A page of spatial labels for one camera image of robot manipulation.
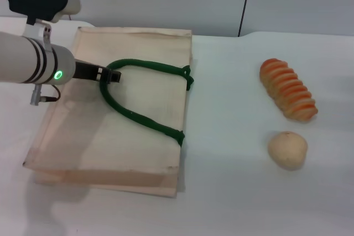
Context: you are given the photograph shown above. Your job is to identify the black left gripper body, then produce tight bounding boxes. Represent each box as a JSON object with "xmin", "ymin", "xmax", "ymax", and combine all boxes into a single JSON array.
[{"xmin": 72, "ymin": 59, "xmax": 107, "ymax": 81}]

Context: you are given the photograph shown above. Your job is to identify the cream tote bag green handles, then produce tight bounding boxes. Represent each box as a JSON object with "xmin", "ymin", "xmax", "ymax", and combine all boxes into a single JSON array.
[{"xmin": 22, "ymin": 27, "xmax": 195, "ymax": 198}]

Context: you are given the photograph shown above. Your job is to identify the orange striped spiral bread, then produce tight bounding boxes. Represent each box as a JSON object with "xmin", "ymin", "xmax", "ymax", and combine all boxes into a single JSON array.
[{"xmin": 259, "ymin": 57, "xmax": 319, "ymax": 122}]

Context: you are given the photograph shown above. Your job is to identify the round beige egg yolk pastry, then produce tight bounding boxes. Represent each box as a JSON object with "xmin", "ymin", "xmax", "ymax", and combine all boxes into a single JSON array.
[{"xmin": 267, "ymin": 130, "xmax": 309, "ymax": 171}]

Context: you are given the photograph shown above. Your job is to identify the left arm connector cable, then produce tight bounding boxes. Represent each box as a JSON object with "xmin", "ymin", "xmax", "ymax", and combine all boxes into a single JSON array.
[{"xmin": 29, "ymin": 84, "xmax": 62, "ymax": 107}]

